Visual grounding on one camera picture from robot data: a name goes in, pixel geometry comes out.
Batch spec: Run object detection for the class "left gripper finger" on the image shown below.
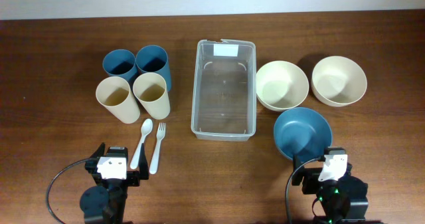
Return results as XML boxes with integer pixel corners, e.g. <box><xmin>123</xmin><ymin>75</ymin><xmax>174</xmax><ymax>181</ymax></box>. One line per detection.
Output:
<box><xmin>138</xmin><ymin>143</ymin><xmax>149</xmax><ymax>180</ymax></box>
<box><xmin>90</xmin><ymin>142</ymin><xmax>106</xmax><ymax>159</ymax></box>

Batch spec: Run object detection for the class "blue bowl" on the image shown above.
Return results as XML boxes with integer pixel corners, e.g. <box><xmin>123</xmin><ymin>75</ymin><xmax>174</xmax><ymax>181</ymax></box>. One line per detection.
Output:
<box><xmin>273</xmin><ymin>107</ymin><xmax>333</xmax><ymax>162</ymax></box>

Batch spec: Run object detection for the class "beige cup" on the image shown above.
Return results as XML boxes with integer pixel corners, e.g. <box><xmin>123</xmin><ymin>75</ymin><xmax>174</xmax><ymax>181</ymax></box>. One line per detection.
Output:
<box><xmin>96</xmin><ymin>76</ymin><xmax>141</xmax><ymax>124</ymax></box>
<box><xmin>133</xmin><ymin>72</ymin><xmax>171</xmax><ymax>120</ymax></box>

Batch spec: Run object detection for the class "cream bowl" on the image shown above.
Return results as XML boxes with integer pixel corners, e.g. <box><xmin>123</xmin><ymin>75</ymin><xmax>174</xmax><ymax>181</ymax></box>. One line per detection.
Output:
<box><xmin>311</xmin><ymin>56</ymin><xmax>367</xmax><ymax>107</ymax></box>
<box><xmin>256</xmin><ymin>60</ymin><xmax>309</xmax><ymax>112</ymax></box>

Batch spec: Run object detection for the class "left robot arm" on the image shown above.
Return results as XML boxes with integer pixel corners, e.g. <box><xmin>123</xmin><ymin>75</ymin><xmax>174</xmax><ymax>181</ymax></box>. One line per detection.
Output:
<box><xmin>80</xmin><ymin>143</ymin><xmax>149</xmax><ymax>223</ymax></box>

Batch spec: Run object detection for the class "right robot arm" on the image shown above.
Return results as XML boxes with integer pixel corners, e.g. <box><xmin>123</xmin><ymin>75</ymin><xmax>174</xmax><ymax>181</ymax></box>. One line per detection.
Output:
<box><xmin>290</xmin><ymin>147</ymin><xmax>369</xmax><ymax>223</ymax></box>

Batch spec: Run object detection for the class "clear plastic container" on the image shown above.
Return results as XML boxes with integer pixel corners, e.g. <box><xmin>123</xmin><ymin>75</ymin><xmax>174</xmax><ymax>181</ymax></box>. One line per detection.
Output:
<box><xmin>191</xmin><ymin>39</ymin><xmax>257</xmax><ymax>142</ymax></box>

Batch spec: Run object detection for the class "white plastic fork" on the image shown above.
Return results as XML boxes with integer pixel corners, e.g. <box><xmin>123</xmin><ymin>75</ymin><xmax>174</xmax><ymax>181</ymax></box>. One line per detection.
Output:
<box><xmin>149</xmin><ymin>122</ymin><xmax>166</xmax><ymax>175</ymax></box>

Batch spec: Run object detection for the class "white plastic spoon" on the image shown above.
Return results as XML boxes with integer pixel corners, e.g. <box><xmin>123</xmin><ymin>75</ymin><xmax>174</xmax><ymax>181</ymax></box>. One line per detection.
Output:
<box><xmin>130</xmin><ymin>118</ymin><xmax>153</xmax><ymax>169</ymax></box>

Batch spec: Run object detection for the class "left blue cup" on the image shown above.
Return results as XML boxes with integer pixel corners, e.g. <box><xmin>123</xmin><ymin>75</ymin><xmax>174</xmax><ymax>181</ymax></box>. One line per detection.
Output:
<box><xmin>102</xmin><ymin>49</ymin><xmax>139</xmax><ymax>86</ymax></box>

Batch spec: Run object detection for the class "blue cup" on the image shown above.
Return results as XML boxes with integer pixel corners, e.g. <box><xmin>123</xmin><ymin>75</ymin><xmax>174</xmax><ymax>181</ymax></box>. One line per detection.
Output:
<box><xmin>102</xmin><ymin>49</ymin><xmax>139</xmax><ymax>86</ymax></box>
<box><xmin>135</xmin><ymin>45</ymin><xmax>172</xmax><ymax>92</ymax></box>

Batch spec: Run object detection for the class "right blue cup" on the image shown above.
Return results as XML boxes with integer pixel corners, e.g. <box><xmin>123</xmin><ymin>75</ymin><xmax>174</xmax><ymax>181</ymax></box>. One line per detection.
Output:
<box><xmin>135</xmin><ymin>45</ymin><xmax>172</xmax><ymax>92</ymax></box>

